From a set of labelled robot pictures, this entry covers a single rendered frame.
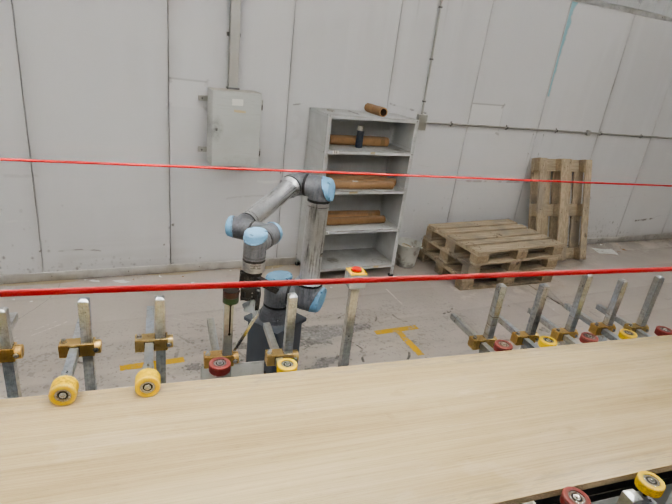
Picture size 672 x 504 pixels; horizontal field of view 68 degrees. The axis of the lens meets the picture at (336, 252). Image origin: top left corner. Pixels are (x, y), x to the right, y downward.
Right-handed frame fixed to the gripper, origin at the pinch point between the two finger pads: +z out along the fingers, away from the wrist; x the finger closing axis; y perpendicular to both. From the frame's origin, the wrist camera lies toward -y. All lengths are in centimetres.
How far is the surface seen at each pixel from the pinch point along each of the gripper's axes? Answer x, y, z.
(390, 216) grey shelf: -252, -180, 40
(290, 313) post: 9.5, -12.2, -5.1
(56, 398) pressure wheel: 34, 68, 7
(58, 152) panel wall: -245, 112, -8
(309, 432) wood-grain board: 60, -8, 10
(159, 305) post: 9.7, 37.3, -11.2
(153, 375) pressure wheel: 33, 39, 2
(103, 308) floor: -192, 80, 99
